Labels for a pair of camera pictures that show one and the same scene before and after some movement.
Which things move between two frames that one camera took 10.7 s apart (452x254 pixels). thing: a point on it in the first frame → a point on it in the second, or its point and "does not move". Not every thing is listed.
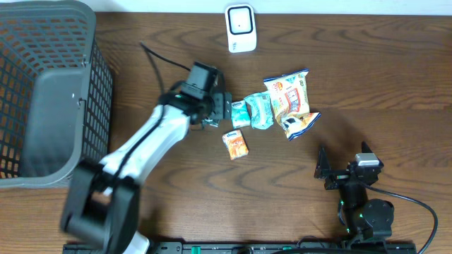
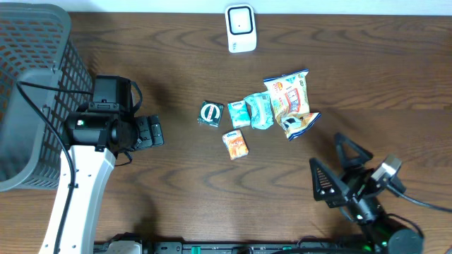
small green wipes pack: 241,116 does not move
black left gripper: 222,106 → 151,130
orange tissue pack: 235,144 does not move
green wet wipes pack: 261,110 does not move
